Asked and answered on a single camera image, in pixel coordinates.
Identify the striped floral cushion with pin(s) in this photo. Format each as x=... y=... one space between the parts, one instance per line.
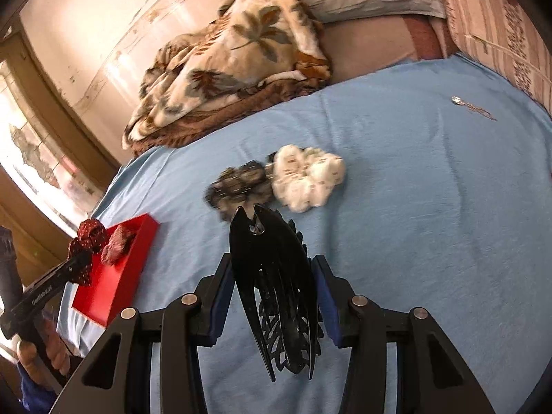
x=496 y=21

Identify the red box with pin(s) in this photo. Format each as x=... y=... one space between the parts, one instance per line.
x=112 y=284

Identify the person's left forearm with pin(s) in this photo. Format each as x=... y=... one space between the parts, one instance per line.
x=30 y=390

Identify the floral fleece blanket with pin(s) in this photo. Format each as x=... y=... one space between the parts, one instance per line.
x=224 y=51

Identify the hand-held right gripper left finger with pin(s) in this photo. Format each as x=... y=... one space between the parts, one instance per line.
x=220 y=306

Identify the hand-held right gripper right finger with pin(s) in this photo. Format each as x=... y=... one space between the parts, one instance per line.
x=330 y=310

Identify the red plaid scrunchie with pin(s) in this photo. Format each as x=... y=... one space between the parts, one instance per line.
x=116 y=246

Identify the grey black organza scrunchie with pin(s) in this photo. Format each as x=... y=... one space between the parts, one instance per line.
x=239 y=183

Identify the blue bedsheet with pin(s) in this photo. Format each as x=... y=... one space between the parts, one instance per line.
x=409 y=224

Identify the person's left hand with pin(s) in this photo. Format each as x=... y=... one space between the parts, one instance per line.
x=56 y=349

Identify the small silver hair clip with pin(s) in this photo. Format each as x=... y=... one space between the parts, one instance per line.
x=474 y=110

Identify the red polka dot scrunchie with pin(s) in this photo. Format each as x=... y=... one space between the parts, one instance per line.
x=90 y=233

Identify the brown ruffled blanket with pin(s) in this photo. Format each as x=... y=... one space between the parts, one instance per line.
x=207 y=125

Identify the white dotted scrunchie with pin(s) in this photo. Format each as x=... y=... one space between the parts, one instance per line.
x=302 y=177

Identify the wooden door frame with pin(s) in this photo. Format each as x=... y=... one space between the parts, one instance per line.
x=51 y=108

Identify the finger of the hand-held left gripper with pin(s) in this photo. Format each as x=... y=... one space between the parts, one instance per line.
x=69 y=269

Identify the pink beige pillow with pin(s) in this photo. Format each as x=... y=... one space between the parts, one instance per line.
x=366 y=47

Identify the black lace scrunchie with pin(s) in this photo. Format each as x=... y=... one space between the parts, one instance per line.
x=267 y=267

